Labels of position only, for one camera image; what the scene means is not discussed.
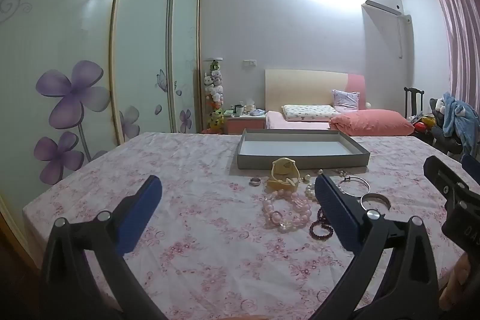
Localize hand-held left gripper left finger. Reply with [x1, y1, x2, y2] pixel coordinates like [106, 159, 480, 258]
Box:
[40, 175, 166, 320]

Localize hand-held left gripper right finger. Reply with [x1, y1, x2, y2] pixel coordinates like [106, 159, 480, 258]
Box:
[314, 174, 442, 320]

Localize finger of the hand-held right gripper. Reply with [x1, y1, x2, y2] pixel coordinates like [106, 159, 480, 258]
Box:
[423, 156, 480, 209]
[461, 154, 480, 177]

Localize dark red bead bracelet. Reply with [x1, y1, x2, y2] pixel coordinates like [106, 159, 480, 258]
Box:
[309, 207, 339, 240]

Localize white pearl bracelet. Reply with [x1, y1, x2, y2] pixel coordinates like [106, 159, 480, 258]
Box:
[303, 173, 319, 201]

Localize thin silver bangle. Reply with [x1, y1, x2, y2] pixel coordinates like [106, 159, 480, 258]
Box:
[337, 175, 371, 198]

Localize wide silver cuff bangle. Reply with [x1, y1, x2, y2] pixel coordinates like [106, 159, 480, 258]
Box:
[360, 193, 391, 213]

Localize pink bead bracelet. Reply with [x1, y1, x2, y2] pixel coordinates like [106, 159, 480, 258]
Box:
[262, 192, 312, 233]

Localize cream bangle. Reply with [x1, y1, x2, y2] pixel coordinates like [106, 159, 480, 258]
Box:
[266, 157, 301, 192]

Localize grey cardboard tray box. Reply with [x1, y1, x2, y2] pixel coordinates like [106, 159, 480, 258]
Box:
[236, 128, 371, 171]

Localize person's right hand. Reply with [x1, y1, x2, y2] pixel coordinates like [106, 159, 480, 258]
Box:
[438, 253, 472, 312]

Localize grey chair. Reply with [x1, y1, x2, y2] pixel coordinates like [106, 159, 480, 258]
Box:
[429, 98, 480, 156]

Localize blue garment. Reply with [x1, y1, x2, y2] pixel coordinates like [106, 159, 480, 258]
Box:
[442, 92, 478, 149]

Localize red and yellow toys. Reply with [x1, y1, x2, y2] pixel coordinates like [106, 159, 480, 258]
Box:
[412, 115, 436, 134]

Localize black wooden chair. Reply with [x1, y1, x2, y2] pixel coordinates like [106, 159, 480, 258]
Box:
[403, 86, 425, 119]

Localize folded pink quilt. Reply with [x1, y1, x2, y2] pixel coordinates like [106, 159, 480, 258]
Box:
[329, 109, 415, 136]

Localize pink bed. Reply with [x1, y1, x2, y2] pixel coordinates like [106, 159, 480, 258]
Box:
[265, 110, 339, 130]

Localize white printed pillow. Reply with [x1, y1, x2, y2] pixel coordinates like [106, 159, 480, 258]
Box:
[281, 104, 340, 122]

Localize lilac pillow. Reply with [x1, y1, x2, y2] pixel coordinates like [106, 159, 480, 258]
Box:
[331, 89, 361, 113]

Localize pink curtain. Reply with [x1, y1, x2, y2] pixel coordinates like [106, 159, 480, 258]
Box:
[436, 0, 480, 104]

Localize pink and cream nightstand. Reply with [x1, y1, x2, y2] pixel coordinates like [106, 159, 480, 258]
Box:
[226, 113, 268, 135]

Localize cream and pink headboard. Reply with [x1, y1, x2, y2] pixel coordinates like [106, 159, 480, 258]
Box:
[265, 69, 365, 111]

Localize column of plush toys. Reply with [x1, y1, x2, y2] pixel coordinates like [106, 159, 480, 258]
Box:
[203, 59, 226, 133]

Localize white pipe cover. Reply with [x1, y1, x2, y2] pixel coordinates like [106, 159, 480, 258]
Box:
[395, 14, 412, 59]

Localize white air conditioner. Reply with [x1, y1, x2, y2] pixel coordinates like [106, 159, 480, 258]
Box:
[365, 0, 402, 14]

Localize flower print sliding wardrobe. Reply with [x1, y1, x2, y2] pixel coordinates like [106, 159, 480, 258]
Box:
[0, 0, 203, 270]

